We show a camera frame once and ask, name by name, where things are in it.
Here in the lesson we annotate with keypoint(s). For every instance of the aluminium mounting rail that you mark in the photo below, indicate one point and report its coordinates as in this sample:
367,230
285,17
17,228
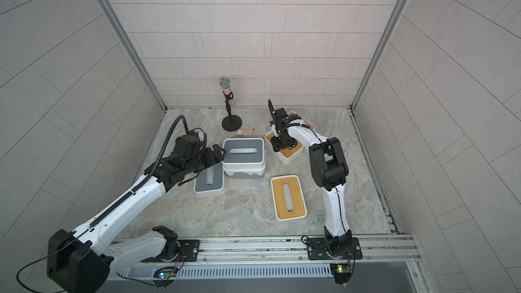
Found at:
249,250

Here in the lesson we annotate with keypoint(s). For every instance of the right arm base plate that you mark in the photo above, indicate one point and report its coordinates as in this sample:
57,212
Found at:
317,250

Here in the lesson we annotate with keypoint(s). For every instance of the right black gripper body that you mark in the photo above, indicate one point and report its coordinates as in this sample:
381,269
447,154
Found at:
283,141

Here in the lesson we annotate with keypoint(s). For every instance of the white lid tissue box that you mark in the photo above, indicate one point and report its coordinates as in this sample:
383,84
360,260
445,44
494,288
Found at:
243,171

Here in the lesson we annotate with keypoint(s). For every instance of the wooden lid tissue box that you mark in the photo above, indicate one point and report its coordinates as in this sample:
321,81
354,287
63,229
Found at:
288,198
286,156
290,113

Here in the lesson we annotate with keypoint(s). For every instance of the right circuit board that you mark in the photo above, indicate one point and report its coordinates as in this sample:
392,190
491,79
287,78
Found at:
341,273

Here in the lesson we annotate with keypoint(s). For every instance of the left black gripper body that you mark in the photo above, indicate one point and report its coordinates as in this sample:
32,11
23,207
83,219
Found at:
201,161

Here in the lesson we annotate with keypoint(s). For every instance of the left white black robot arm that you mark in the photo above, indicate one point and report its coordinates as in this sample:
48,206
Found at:
83,259

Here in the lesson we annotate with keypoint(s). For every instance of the left circuit board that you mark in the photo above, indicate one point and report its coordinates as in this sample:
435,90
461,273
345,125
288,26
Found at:
164,277

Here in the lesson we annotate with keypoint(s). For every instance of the circuit board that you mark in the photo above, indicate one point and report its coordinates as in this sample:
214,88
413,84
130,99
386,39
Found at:
164,277
341,273

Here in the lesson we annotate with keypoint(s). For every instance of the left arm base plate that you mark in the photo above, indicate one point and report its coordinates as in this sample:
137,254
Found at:
189,250

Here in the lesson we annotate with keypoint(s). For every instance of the black microphone stand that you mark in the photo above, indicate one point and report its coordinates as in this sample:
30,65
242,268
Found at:
231,122

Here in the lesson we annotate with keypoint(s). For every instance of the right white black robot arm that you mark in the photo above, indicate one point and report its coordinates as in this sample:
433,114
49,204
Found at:
329,171

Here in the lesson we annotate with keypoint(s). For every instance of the grey lid tissue box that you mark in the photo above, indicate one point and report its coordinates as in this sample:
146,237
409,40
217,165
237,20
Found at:
210,182
249,151

